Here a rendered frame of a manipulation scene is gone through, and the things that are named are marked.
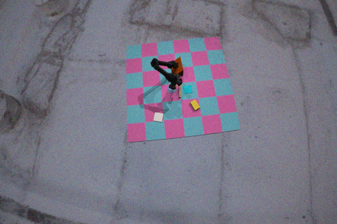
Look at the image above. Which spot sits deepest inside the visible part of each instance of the yellow rectangular block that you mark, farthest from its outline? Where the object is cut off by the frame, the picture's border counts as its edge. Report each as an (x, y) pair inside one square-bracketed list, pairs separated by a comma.
[(195, 105)]

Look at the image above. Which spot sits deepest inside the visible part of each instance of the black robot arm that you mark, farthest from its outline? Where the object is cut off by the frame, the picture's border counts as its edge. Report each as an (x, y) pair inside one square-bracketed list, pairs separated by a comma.
[(171, 77)]

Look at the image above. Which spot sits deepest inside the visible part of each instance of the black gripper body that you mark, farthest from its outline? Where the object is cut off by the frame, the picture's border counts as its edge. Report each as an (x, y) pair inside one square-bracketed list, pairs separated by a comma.
[(172, 86)]

